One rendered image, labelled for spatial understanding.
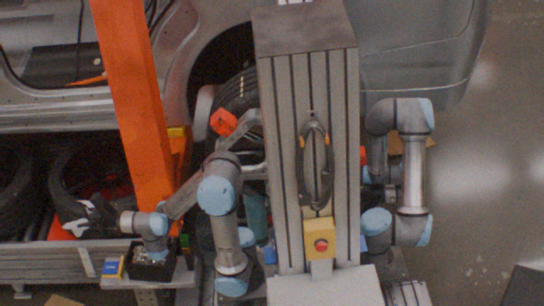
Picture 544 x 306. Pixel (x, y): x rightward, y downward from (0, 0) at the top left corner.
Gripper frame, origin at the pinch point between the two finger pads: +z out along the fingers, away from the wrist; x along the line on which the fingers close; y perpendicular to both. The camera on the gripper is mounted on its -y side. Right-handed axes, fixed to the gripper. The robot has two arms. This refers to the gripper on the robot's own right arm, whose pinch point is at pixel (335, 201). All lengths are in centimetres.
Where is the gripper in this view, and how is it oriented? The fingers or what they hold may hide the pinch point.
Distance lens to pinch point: 327.0
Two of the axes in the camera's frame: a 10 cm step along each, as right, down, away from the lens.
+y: -0.8, -7.5, -6.6
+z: -10.0, 0.5, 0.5
